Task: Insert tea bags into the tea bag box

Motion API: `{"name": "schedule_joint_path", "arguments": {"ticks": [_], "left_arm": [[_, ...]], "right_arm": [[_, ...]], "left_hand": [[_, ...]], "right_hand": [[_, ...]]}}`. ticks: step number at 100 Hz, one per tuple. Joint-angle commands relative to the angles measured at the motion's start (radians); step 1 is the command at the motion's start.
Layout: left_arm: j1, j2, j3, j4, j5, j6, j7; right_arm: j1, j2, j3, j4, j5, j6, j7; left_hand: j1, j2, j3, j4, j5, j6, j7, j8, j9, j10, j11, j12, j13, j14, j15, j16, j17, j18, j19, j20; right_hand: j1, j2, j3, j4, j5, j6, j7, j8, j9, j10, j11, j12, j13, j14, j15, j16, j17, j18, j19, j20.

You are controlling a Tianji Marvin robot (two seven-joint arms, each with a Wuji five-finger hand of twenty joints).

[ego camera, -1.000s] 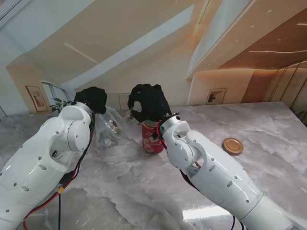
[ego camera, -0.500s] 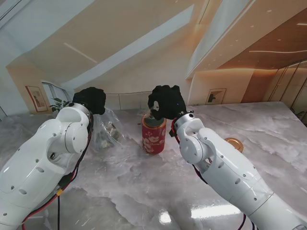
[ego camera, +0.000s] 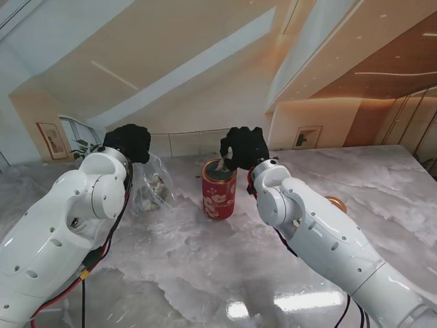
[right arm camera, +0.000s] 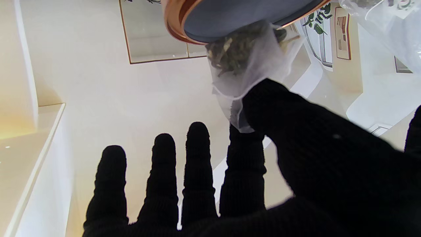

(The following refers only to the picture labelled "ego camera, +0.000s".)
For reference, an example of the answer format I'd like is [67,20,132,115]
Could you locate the white panelled wall cabinet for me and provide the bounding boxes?
[150,128,230,157]

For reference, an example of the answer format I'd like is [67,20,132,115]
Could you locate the arched window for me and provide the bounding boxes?
[59,115,100,154]

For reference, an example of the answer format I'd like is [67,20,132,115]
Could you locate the framed picture with beige shapes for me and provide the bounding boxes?
[36,122,69,160]

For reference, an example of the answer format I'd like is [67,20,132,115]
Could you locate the clear plastic bag of tea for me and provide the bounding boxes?
[131,153,175,213]

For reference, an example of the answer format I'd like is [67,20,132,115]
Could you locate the red floral tea tin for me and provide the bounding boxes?
[200,159,238,221]

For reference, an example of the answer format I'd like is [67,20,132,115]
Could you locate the large green potted plant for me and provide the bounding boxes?
[70,138,102,162]

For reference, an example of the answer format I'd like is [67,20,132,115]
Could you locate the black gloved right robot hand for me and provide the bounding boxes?
[219,126,270,171]

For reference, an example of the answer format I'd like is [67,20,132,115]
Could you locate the framed picture with dark shape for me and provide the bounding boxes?
[295,125,323,150]

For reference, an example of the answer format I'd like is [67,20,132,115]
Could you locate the beige tea bag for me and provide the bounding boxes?
[215,152,235,172]

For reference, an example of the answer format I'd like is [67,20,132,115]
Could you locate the round gold tin lid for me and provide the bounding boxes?
[324,195,348,215]

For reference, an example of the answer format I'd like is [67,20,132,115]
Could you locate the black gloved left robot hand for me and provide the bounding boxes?
[102,124,152,165]

